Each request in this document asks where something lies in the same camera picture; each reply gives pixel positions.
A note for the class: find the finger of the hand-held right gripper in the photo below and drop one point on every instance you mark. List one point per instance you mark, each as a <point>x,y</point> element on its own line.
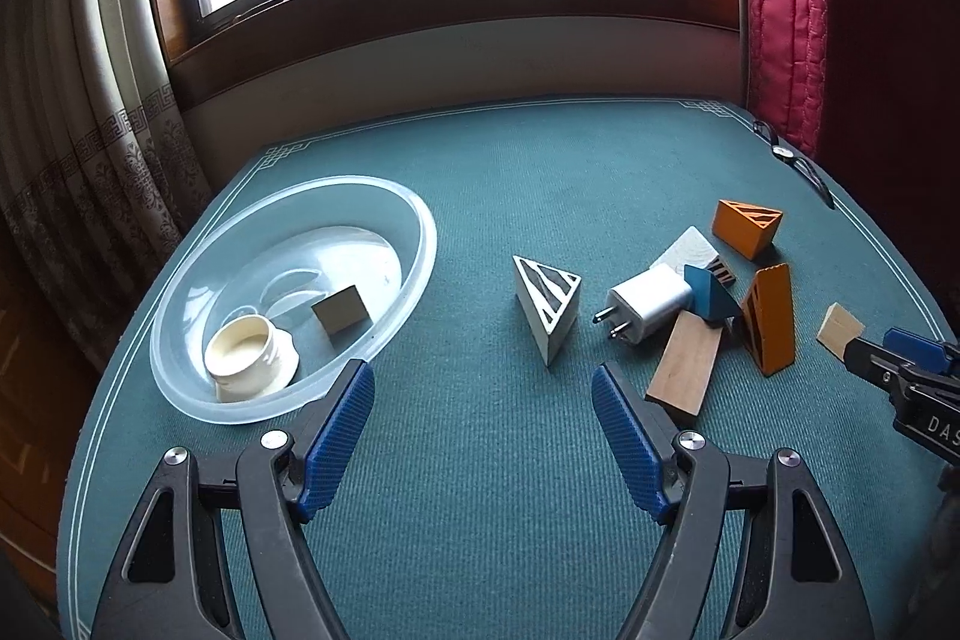
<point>919,347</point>
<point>870,361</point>

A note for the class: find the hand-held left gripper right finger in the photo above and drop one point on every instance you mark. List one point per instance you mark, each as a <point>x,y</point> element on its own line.
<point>626,437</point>

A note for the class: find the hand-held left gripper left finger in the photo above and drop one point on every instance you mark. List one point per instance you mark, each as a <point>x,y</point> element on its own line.
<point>337,430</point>

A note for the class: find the small light wooden block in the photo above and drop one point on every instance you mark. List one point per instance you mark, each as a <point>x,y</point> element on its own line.
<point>838,326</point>

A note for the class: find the brown rectangular wooden block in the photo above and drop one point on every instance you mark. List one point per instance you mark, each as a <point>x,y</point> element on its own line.
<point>682,370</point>

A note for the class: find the orange triangular block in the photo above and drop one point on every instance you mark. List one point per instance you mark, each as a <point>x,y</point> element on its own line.
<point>772,325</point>
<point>739,231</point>

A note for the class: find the white triangular striped block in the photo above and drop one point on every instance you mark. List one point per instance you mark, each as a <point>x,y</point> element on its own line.
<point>551,325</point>

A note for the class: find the white charger plug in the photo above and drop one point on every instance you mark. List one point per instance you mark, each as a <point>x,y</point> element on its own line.
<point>652,302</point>

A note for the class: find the blue triangular block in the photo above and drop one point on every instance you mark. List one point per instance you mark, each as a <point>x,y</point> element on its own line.
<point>709,295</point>

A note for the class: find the clear plastic bowl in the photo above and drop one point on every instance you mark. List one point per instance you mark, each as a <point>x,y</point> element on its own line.
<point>225,250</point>

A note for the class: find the small wooden cube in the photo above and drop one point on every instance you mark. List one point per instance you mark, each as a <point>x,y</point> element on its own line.
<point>341,312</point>

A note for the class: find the white plastic cap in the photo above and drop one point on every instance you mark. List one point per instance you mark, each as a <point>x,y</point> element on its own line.
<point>244,355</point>

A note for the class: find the white striped wooden block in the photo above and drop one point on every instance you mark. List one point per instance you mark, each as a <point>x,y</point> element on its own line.
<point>690,246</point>

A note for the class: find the black eyeglasses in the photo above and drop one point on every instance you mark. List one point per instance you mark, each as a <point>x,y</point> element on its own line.
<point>784,151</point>

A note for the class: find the green table mat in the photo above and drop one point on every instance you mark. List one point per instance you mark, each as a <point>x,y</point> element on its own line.
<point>487,175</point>

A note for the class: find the beige patterned curtain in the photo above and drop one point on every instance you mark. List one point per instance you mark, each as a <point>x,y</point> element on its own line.
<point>82,123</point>

